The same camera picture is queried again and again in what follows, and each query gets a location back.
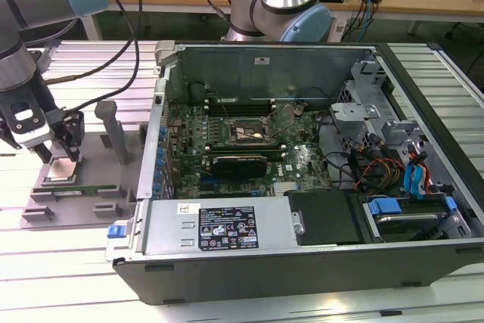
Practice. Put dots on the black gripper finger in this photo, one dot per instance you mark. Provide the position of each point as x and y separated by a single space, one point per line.
73 130
43 153

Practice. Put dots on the silver square CPU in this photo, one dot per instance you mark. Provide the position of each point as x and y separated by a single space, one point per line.
62 171

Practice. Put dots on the metal socket locking lever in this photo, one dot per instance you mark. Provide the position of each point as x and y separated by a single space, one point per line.
225 111

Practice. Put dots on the CPU socket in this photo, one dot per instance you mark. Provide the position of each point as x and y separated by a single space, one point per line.
246 132

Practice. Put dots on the grey parts rack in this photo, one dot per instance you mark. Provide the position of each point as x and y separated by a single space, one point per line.
90 171

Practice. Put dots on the green RAM stick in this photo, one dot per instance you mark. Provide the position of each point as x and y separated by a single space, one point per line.
273 154
94 188

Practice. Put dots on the blue case latch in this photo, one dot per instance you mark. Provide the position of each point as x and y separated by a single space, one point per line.
115 232

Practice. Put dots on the black cylindrical part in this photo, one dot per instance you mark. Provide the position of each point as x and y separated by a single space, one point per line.
196 92

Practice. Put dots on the silver power supply box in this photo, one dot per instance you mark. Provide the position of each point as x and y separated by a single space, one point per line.
166 224

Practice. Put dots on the white barcode sticker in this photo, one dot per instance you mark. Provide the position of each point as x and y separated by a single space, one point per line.
183 209

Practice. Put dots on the black graphics card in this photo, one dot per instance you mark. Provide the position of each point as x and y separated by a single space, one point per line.
238 167

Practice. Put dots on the black RAM slot white clips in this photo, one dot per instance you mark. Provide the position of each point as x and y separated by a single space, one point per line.
246 108
246 102
246 147

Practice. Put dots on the black rating label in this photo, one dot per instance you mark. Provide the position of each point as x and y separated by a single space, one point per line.
227 224

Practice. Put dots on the white label sticker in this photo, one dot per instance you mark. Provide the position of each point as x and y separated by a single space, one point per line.
261 60

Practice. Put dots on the silver finned chipset heatsink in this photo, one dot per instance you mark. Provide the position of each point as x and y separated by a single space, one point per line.
286 187

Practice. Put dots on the round coin battery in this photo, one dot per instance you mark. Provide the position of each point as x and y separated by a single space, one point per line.
298 110

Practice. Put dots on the green motherboard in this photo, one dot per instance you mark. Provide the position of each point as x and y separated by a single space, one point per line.
302 171

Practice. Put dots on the black open PC case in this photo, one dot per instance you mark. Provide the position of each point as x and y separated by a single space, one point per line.
264 277

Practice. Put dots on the black plastic shroud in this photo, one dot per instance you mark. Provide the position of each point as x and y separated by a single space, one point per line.
329 217

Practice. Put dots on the silver metal disk bay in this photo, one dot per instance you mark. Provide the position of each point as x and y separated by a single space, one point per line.
353 113

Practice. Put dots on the hard disk in blue carrier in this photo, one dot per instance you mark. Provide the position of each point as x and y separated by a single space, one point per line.
383 206

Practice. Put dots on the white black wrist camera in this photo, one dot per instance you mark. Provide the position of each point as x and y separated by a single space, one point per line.
30 126

